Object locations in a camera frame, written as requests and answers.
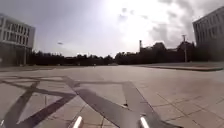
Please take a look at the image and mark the row of trees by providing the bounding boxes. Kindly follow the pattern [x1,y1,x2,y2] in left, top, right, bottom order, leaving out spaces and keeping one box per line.
[26,40,201,66]

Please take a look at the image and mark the tall chimney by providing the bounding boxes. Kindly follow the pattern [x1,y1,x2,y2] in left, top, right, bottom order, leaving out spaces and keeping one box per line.
[138,39,143,53]

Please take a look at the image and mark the robot's own part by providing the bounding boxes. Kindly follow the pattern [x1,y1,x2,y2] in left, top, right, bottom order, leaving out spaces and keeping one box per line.
[139,116,150,128]
[72,115,83,128]

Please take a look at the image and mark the raised kerbed strip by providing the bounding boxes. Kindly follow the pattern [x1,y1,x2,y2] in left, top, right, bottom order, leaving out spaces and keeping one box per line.
[139,61,224,72]

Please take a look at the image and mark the grey paved plaza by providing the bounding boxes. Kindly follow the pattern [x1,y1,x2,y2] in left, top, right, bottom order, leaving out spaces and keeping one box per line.
[0,63,224,128]

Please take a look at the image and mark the white building with window bands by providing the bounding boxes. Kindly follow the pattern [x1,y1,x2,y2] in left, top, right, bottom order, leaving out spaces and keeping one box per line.
[0,13,37,67]

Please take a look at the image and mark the dark grey building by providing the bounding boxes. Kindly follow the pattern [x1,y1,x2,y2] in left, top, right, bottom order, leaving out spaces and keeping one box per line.
[192,6,224,62]

